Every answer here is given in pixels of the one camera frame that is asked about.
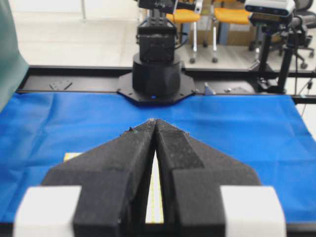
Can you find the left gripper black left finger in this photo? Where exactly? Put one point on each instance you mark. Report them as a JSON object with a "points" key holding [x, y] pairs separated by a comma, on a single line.
{"points": [[100, 193]]}

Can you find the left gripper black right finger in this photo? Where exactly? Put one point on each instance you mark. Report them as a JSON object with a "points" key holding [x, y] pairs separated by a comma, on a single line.
{"points": [[207, 193]]}

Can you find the yellow checkered towel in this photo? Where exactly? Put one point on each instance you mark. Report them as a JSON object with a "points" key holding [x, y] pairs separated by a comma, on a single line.
{"points": [[147, 206]]}

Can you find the blue table cloth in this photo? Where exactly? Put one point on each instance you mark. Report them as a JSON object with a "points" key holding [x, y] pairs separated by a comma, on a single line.
{"points": [[266, 132]]}

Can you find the green backdrop curtain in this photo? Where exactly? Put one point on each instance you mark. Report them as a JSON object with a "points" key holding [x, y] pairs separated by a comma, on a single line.
{"points": [[13, 66]]}

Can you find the left orange chair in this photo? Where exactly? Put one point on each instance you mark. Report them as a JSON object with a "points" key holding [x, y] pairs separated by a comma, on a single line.
{"points": [[188, 11]]}

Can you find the orange chair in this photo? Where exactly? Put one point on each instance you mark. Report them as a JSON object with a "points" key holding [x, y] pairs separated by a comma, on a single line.
{"points": [[188, 11], [225, 15]]}

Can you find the right orange chair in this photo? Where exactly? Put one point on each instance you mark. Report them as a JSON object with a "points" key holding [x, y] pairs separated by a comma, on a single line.
{"points": [[225, 15]]}

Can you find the black office chair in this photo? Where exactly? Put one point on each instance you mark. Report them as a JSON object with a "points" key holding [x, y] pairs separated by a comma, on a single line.
{"points": [[303, 8]]}

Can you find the black table frame rail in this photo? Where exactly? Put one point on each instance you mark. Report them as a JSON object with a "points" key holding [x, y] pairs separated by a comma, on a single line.
{"points": [[105, 80]]}

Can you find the black camera stand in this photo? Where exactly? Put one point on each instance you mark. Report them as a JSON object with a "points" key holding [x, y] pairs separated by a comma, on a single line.
{"points": [[272, 67]]}

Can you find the grey camera on stand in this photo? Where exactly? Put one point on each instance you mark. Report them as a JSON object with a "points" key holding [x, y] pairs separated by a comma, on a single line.
{"points": [[270, 12]]}

